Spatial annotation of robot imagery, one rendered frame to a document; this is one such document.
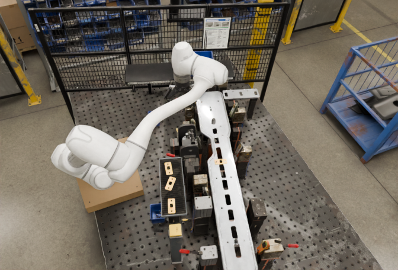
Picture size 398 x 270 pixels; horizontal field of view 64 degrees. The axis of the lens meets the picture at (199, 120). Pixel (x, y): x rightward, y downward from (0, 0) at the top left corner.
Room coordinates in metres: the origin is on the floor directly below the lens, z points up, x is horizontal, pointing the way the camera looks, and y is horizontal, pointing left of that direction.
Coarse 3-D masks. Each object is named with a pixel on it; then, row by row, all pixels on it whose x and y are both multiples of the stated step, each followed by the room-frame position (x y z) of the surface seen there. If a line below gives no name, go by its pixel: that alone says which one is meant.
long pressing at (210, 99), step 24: (216, 96) 1.77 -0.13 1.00; (216, 120) 1.52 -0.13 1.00; (216, 144) 1.30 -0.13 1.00; (216, 168) 1.11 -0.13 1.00; (216, 192) 0.93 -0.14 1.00; (240, 192) 0.94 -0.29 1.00; (216, 216) 0.78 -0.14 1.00; (240, 216) 0.79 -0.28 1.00; (240, 240) 0.65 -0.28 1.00; (240, 264) 0.52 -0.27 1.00
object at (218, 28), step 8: (208, 24) 2.16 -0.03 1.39; (216, 24) 2.17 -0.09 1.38; (224, 24) 2.18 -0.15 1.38; (208, 32) 2.16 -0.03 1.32; (216, 32) 2.17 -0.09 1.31; (224, 32) 2.19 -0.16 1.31; (208, 40) 2.17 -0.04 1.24; (216, 40) 2.18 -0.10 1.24; (224, 40) 2.19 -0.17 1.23; (208, 48) 2.17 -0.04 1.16; (216, 48) 2.18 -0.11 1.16; (224, 48) 2.19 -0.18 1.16
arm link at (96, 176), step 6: (90, 168) 0.95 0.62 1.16; (96, 168) 0.96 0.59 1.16; (102, 168) 0.96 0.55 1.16; (90, 174) 0.93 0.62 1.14; (96, 174) 0.92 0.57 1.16; (102, 174) 0.92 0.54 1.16; (84, 180) 0.91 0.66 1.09; (90, 180) 0.90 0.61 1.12; (96, 180) 0.89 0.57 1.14; (102, 180) 0.90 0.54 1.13; (108, 180) 0.91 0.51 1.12; (96, 186) 0.87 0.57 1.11; (102, 186) 0.87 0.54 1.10; (108, 186) 0.88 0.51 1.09
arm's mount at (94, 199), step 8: (136, 176) 1.09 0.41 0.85; (80, 184) 0.98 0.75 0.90; (88, 184) 0.99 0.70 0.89; (120, 184) 1.03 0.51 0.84; (128, 184) 1.04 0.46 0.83; (136, 184) 1.05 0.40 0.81; (88, 192) 0.95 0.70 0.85; (96, 192) 0.96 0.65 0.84; (104, 192) 0.97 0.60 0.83; (112, 192) 0.98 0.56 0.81; (120, 192) 0.99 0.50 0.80; (128, 192) 1.00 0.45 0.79; (136, 192) 1.02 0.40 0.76; (88, 200) 0.92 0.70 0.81; (96, 200) 0.93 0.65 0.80; (104, 200) 0.94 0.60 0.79; (112, 200) 0.95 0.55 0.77; (120, 200) 0.97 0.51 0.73; (88, 208) 0.88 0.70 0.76; (96, 208) 0.90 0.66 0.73
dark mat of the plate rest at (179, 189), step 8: (160, 160) 1.04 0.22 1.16; (168, 160) 1.04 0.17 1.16; (176, 160) 1.05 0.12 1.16; (160, 168) 0.98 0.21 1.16; (176, 168) 0.99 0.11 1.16; (168, 176) 0.93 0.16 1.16; (176, 176) 0.94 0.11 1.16; (176, 184) 0.89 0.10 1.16; (168, 192) 0.83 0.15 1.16; (176, 192) 0.83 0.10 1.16; (176, 200) 0.79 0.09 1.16; (184, 200) 0.79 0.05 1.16; (176, 208) 0.74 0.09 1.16; (184, 208) 0.74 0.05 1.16
